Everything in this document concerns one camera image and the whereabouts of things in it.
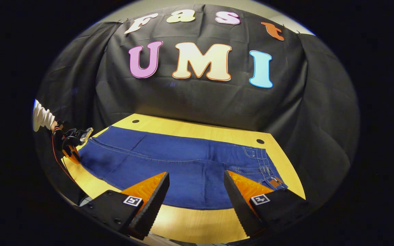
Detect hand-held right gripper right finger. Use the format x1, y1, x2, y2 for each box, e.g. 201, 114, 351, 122
224, 170, 309, 238

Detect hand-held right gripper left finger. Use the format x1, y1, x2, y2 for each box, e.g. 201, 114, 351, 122
81, 172, 170, 240

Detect blue jeans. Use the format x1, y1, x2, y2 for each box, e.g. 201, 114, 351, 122
79, 126, 288, 210

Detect black backdrop cloth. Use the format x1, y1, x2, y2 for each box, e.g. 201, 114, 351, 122
35, 4, 360, 205

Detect red cable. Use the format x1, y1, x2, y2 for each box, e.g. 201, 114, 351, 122
51, 130, 78, 185

